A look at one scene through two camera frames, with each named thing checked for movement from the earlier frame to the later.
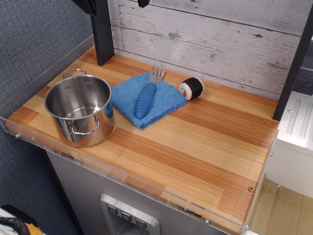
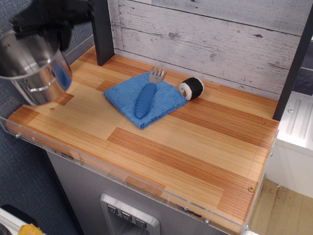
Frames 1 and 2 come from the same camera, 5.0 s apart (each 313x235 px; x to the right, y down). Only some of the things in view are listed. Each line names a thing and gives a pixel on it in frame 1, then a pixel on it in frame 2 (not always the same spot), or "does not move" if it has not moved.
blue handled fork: [147, 94] does not move
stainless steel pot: [79, 104] -> [35, 70]
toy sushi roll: [191, 88] does not move
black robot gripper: [88, 6] -> [56, 17]
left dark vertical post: [102, 31] does not move
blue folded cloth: [167, 99] does not move
